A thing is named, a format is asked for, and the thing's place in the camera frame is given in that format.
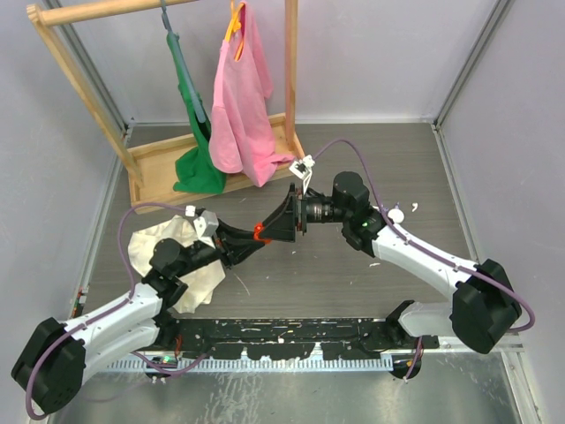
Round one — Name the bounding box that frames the white earbud charging case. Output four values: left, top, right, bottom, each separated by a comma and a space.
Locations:
388, 208, 405, 224

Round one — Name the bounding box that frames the cream crumpled cloth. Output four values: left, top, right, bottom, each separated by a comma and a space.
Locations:
127, 215, 225, 314

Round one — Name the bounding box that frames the green shirt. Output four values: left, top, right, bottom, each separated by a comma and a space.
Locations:
165, 33, 229, 195

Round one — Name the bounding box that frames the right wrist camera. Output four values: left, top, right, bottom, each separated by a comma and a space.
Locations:
289, 155, 315, 194

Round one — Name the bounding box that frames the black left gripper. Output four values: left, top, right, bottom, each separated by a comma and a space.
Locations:
174, 218, 263, 278

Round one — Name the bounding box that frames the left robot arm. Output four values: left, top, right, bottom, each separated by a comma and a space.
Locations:
11, 215, 267, 420

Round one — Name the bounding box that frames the pink shirt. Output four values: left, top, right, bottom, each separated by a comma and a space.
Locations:
209, 1, 294, 187

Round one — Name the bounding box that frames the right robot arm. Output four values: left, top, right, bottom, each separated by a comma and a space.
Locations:
254, 171, 522, 354

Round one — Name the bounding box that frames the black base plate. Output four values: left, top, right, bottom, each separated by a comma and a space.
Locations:
173, 318, 439, 360

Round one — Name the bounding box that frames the wooden clothes rack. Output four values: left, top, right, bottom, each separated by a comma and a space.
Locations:
26, 1, 305, 213

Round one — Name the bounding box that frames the slotted cable duct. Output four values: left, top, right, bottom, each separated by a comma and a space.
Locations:
108, 355, 394, 375

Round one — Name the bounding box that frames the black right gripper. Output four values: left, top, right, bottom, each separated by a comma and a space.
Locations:
259, 183, 350, 242

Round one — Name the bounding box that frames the grey clothes hanger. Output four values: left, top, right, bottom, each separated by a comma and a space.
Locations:
160, 0, 207, 124

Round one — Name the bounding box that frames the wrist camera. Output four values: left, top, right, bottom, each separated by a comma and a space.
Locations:
289, 155, 315, 194
193, 210, 219, 239

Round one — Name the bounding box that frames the orange earbud charging case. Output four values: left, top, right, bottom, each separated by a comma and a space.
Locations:
253, 223, 271, 245

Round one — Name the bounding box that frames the yellow clothes hanger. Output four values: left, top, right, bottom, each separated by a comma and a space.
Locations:
224, 0, 245, 61

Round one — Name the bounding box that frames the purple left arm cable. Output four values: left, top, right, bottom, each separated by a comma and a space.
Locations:
25, 201, 198, 420

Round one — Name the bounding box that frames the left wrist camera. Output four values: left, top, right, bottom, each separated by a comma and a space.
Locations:
193, 210, 219, 239

